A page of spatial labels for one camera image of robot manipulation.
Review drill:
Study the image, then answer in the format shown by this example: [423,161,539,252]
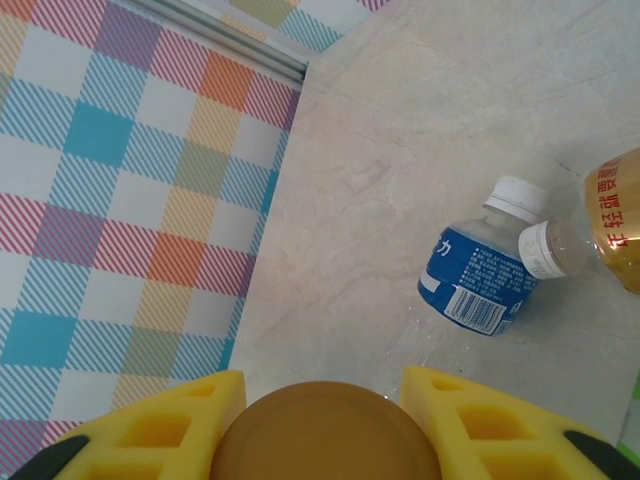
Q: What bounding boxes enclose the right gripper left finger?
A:
[12,368,248,480]

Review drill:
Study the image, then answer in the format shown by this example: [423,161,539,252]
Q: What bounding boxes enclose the gold tea bottle red label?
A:
[517,146,640,296]

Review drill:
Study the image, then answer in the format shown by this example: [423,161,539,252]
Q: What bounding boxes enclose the orange label plastic bottle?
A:
[211,380,444,480]

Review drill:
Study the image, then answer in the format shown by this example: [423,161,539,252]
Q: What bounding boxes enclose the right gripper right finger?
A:
[401,366,635,480]

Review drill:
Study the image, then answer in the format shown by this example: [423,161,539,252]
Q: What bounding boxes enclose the blue label water bottle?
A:
[407,174,552,352]

